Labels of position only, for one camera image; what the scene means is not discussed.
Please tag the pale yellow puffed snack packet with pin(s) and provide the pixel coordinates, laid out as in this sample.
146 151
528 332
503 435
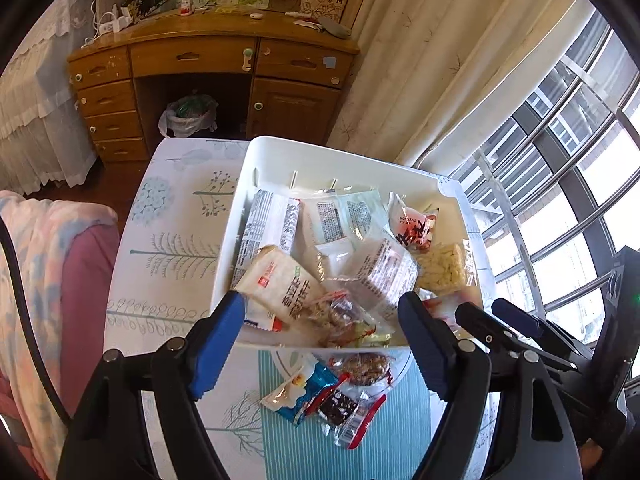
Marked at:
445 267

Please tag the clear plastic snack packet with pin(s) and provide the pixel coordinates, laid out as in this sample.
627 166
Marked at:
332 260

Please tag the pink sofa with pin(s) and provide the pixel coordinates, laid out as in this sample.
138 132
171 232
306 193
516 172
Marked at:
90 280

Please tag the red and white snack packet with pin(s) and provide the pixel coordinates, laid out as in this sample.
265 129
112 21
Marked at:
412 230

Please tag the orange and white snack packet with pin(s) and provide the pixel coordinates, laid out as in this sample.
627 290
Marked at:
280 280

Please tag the grey pouch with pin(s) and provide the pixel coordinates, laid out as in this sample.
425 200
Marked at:
335 27

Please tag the clear mixed nuts packet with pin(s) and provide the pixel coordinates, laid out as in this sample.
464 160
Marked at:
340 317

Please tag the cream curtain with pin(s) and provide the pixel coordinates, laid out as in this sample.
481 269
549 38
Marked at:
425 60

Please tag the white drawer lock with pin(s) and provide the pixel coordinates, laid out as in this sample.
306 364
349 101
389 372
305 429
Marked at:
247 60

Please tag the clear brown nut bar packet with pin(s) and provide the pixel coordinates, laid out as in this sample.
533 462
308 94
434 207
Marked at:
367 367

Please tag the white plastic storage bin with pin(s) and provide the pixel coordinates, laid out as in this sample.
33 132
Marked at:
280 160

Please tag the trash bin with plastic bag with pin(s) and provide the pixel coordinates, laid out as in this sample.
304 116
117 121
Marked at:
187 115

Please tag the blue and white snack packet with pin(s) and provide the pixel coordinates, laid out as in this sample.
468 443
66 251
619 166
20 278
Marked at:
300 390

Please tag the red-edged dark snack packet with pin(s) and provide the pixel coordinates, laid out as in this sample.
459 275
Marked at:
340 407

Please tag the clear grey-printed snack packet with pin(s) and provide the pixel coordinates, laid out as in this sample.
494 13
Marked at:
385 270

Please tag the wooden desk with drawers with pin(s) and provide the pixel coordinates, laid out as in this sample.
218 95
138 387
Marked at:
200 55

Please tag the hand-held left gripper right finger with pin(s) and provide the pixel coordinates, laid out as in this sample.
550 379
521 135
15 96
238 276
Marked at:
420 340

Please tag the salmon pink cloth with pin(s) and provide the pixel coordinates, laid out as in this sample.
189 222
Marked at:
12 392

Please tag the teal striped placemat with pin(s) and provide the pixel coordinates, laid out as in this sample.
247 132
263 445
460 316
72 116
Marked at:
290 450

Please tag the white power strip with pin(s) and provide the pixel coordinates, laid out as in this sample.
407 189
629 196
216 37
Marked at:
115 20

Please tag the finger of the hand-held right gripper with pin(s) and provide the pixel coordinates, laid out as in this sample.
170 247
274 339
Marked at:
485 325
525 322

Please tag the patterned storage box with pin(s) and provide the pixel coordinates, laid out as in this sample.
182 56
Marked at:
325 2

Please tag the grey striped snack packet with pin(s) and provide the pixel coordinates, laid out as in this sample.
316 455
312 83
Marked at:
265 225

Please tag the metal window grille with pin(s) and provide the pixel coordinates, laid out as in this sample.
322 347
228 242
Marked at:
550 160

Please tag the white bottle with red label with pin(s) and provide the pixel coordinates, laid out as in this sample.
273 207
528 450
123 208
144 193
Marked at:
187 2

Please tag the white lace bed cover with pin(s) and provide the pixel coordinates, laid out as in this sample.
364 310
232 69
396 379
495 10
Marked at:
35 125

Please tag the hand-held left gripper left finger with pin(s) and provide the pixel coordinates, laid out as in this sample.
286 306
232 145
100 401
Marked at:
215 345

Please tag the pink and white snack packet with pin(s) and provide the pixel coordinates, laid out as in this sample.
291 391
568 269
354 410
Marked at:
445 310

